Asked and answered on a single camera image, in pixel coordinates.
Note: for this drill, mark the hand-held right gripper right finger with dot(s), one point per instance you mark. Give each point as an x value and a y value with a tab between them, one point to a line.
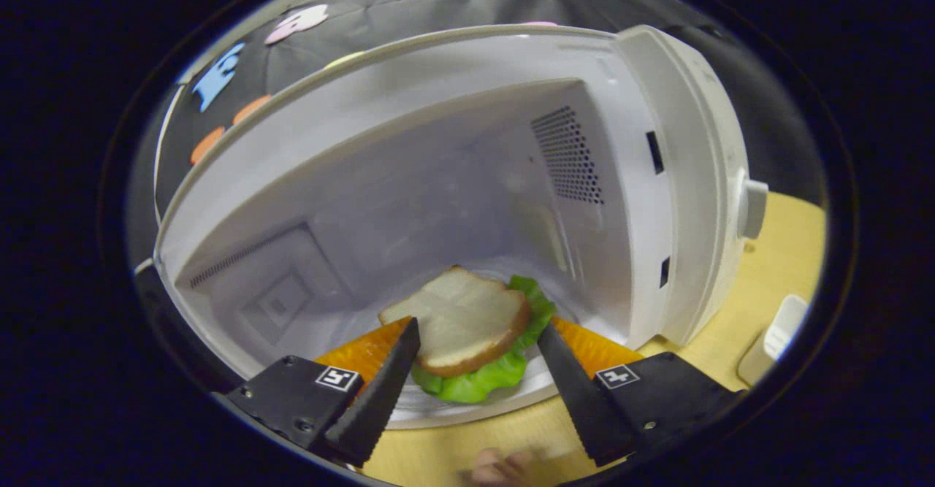
584	407

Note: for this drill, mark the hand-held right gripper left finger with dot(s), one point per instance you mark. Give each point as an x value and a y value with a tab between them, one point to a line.
380	399

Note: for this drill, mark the sandwich with lettuce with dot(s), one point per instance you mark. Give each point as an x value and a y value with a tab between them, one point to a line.
460	319

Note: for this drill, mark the white microwave oven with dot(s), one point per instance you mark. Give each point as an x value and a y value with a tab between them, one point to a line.
438	180

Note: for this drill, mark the small white rectangular tray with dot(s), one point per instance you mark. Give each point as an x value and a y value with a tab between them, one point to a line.
774	341

